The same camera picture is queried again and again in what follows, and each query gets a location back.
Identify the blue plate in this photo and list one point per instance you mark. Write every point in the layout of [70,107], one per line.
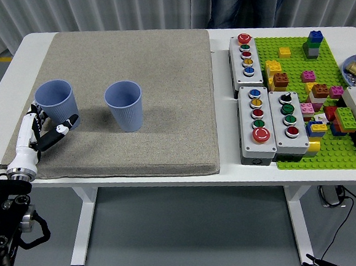
[347,63]

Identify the grey box, round red top button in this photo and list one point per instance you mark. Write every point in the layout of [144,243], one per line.
[255,79]

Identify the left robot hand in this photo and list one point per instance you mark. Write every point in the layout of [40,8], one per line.
[25,135]

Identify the grey box, large red mushroom button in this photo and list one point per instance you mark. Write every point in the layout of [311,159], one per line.
[246,118]

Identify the red brick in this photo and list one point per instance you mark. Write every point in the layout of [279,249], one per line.
[330,113]

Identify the white curtain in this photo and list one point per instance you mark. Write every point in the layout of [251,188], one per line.
[125,7]

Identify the grey box, black knob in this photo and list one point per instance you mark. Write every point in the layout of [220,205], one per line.
[290,145]

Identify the yellow round brick stack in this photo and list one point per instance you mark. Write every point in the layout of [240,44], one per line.
[313,145]

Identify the small yellow brick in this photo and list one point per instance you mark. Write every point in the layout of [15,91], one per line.
[284,52]

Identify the green brick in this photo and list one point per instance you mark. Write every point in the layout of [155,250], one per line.
[346,118]

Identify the power adapter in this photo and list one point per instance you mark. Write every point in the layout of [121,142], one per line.
[329,196]

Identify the brown brick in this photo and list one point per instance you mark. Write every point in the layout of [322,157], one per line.
[280,80]
[320,91]

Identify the pink brick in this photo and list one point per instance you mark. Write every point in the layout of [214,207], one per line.
[336,92]
[308,76]
[306,109]

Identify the person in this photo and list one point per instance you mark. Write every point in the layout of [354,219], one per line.
[232,2]

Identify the brass fitting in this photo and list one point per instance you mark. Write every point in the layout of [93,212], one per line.
[355,67]

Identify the blue green grey brick tower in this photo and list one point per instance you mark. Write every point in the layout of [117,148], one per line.
[313,48]

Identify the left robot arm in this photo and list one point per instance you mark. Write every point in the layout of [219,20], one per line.
[5,208]

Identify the blue and yellow brick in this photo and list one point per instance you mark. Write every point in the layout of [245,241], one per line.
[315,130]

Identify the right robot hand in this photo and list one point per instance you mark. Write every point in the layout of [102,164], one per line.
[322,265]

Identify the grey-brown fabric mat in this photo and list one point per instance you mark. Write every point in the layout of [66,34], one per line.
[164,109]

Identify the white table leg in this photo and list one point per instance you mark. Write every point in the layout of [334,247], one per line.
[83,223]
[299,222]

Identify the blue ribbed plastic cup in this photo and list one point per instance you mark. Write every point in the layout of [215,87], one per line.
[127,118]
[62,109]

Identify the green brick baseplate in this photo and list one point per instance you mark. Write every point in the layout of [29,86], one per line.
[294,42]

